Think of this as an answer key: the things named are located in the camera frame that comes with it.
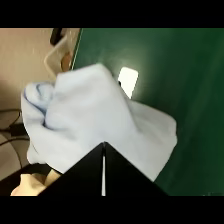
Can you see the light blue shirt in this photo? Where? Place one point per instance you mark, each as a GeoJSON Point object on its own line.
{"type": "Point", "coordinates": [93, 110]}

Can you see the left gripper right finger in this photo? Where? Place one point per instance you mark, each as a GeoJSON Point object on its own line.
{"type": "Point", "coordinates": [126, 176]}

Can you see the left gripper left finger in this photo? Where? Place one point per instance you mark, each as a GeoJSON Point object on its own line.
{"type": "Point", "coordinates": [83, 176]}

